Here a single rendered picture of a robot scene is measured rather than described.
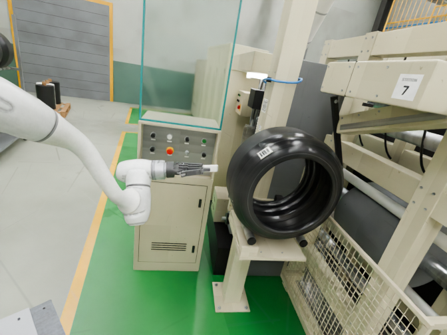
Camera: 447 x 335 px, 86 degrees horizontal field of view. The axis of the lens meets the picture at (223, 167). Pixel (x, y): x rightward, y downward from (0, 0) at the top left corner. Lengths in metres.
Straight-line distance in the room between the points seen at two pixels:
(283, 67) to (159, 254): 1.66
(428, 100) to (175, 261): 1.94
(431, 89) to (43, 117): 1.09
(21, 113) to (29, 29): 9.67
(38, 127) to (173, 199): 1.27
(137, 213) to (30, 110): 0.53
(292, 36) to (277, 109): 0.36
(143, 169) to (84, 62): 9.01
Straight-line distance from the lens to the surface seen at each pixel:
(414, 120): 1.16
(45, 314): 1.33
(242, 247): 1.27
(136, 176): 1.09
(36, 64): 10.37
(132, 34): 9.87
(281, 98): 1.40
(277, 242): 1.48
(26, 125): 0.74
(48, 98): 7.14
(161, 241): 2.09
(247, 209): 1.13
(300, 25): 1.42
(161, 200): 1.88
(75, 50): 10.04
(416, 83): 1.01
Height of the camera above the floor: 1.65
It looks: 21 degrees down
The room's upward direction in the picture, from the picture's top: 10 degrees clockwise
